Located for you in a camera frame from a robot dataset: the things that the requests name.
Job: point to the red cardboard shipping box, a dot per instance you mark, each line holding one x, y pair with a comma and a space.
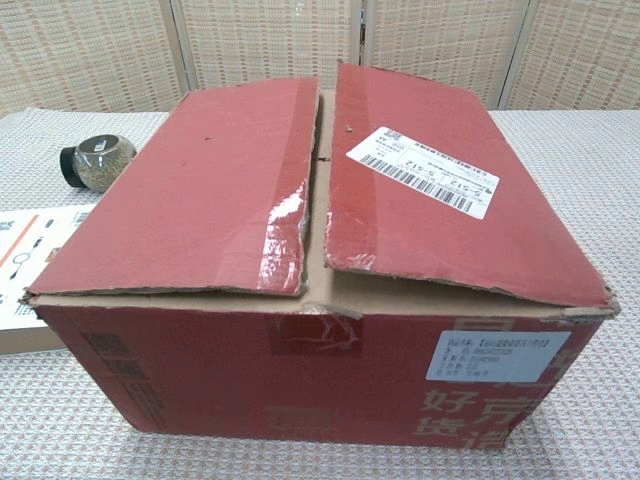
200, 375

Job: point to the flat white printed box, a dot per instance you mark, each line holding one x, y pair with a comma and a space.
30, 260

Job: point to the woven folding screen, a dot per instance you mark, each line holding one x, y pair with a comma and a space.
250, 45

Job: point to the round glass jar black lid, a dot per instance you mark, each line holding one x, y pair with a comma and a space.
102, 165

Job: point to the white woven tablecloth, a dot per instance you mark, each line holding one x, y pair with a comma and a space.
575, 175

